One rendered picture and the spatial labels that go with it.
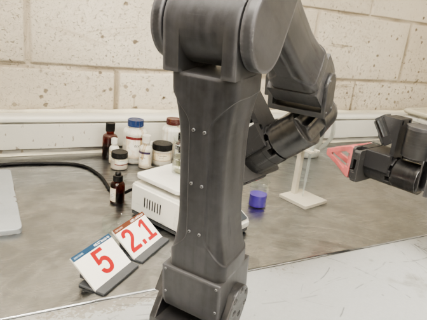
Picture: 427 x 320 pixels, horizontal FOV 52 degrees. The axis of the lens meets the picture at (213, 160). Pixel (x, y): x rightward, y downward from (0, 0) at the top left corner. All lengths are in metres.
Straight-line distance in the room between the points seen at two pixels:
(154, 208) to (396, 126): 0.48
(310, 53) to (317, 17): 1.05
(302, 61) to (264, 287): 0.37
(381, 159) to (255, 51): 0.60
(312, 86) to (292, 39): 0.09
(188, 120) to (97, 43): 0.88
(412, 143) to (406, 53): 1.05
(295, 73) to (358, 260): 0.44
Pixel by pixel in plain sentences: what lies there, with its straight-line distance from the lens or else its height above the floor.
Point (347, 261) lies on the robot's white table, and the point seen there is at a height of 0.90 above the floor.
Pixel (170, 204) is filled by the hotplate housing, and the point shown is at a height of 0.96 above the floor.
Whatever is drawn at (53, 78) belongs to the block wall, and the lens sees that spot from 1.22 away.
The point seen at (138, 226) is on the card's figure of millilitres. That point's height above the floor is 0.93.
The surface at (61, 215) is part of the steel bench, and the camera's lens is 0.88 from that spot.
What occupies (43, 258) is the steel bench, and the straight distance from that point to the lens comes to 0.75.
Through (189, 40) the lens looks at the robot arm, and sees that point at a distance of 0.35.
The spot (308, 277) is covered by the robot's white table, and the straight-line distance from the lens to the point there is 0.76.
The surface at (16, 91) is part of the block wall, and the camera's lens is 1.21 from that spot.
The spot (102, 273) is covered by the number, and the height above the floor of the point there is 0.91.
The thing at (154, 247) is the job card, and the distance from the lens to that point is 0.76.
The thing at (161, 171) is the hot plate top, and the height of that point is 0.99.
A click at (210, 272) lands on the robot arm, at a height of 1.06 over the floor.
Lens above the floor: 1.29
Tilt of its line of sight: 18 degrees down
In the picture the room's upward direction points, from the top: 6 degrees clockwise
